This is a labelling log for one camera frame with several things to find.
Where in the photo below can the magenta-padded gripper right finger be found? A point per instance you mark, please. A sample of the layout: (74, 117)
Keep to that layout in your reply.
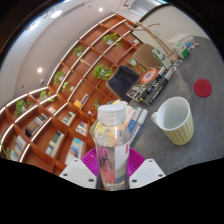
(146, 173)

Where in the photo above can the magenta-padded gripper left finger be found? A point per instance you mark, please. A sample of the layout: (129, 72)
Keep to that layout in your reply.
(77, 173)

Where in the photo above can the clear plastic drink bottle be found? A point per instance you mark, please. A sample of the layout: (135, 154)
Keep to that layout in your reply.
(111, 143)

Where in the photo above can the stack of pale books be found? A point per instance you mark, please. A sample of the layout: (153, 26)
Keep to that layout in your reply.
(137, 120)

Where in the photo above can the yellow striped white mug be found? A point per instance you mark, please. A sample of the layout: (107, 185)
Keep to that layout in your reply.
(176, 123)

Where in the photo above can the orange wooden shelf unit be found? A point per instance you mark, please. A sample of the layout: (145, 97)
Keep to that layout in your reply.
(66, 100)

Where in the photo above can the dark blue fabric bin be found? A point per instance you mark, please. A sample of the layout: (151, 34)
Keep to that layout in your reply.
(122, 83)

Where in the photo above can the flat round red coaster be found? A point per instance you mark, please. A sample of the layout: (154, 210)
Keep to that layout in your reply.
(202, 88)

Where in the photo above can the green and white carton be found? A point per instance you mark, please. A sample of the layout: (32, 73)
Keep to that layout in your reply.
(181, 50)
(162, 57)

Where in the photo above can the brown cardboard box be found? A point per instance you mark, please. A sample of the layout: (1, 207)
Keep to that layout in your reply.
(145, 56)

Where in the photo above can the bare wooden branch decoration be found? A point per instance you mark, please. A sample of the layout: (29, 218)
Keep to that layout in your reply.
(156, 35)

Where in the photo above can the round ceiling lights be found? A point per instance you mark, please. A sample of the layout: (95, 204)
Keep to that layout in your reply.
(55, 13)

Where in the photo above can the ceiling air vent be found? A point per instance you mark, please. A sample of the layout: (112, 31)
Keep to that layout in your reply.
(144, 6)

